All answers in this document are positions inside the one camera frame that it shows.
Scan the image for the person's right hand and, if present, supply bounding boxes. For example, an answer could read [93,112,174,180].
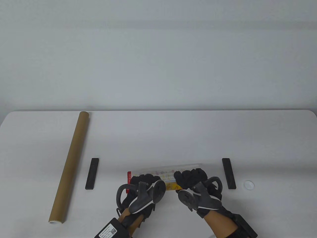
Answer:
[174,168,233,219]

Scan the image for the person's left hand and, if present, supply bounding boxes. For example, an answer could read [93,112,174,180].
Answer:
[121,173,161,224]

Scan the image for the colourful paper map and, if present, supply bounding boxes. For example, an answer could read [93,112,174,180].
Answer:
[127,163,203,194]

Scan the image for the black paperweight bar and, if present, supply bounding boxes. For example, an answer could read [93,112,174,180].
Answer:
[222,158,237,190]
[85,158,100,190]

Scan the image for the brown cardboard mailing tube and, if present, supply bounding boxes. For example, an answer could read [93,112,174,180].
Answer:
[48,111,90,225]

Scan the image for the person's right forearm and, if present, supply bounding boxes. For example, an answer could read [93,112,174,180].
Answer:
[206,212,237,238]

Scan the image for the person's left forearm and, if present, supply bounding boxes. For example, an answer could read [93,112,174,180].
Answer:
[118,208,144,233]

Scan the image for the black and white controller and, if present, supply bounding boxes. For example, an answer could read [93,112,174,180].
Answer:
[116,179,166,214]
[178,176,223,211]

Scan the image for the black sensor box white label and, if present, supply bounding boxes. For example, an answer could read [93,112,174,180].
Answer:
[94,218,130,238]

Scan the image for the plain black sensor box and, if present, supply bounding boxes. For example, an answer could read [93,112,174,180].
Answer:
[232,214,258,238]

